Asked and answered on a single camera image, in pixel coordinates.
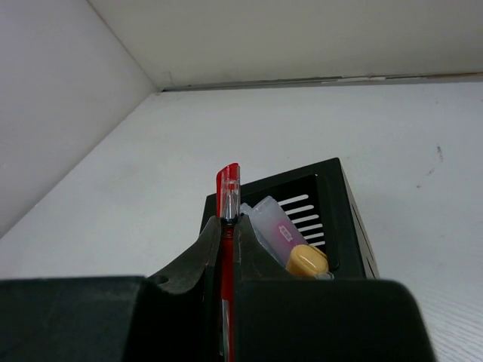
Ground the red gel pen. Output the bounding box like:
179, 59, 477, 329
216, 163, 240, 361

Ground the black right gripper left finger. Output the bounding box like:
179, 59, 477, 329
1, 217, 221, 361

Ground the blue highlighter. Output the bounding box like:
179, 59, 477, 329
240, 203, 263, 244

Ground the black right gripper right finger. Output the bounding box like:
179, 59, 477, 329
234, 216, 436, 361

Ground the black desk organizer box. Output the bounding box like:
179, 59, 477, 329
198, 157, 381, 281

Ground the orange highlighter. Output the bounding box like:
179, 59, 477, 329
285, 244, 329, 278

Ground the purple pink highlighter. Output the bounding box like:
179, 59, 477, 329
249, 196, 308, 267

